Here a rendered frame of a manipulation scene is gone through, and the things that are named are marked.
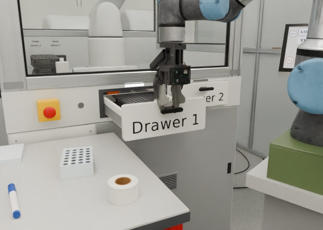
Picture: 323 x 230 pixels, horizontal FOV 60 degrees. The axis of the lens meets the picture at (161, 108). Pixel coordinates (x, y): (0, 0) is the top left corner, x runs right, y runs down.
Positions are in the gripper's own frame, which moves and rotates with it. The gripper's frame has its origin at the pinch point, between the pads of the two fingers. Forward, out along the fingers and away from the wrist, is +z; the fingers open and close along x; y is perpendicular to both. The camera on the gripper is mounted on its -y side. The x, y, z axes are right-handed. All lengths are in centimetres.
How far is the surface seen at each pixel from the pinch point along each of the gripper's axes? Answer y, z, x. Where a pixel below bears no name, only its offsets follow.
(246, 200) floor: -59, 90, 94
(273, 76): -107, 10, 160
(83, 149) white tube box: -5.1, 10.9, -25.7
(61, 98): -29.8, -0.2, -28.3
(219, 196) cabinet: -30, 58, 46
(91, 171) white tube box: 5.6, 13.2, -25.8
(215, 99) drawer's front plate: -28.0, 5.6, 38.9
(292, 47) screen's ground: -28, -17, 86
